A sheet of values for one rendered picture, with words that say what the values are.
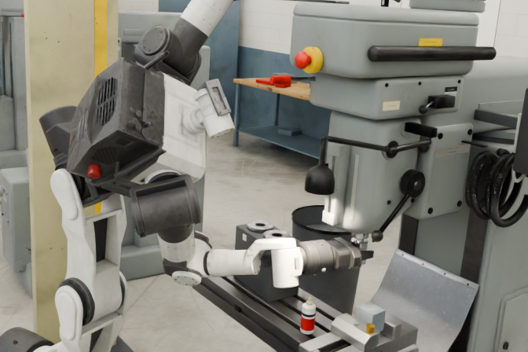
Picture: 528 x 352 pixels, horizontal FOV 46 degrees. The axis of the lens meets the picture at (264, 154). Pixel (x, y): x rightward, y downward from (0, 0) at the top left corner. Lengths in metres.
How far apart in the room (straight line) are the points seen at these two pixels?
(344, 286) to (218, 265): 2.19
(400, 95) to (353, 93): 0.11
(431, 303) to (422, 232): 0.22
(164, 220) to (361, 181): 0.50
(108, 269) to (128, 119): 0.59
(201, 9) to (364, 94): 0.48
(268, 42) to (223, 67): 0.77
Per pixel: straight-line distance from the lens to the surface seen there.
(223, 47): 8.95
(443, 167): 1.72
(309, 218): 4.01
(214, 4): 1.65
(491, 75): 1.83
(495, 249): 1.95
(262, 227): 2.09
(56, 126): 1.79
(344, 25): 1.40
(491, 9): 6.42
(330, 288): 3.76
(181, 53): 1.63
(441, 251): 2.04
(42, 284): 3.26
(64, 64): 3.00
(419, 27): 1.52
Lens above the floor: 1.89
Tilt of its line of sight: 14 degrees down
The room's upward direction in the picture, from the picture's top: 4 degrees clockwise
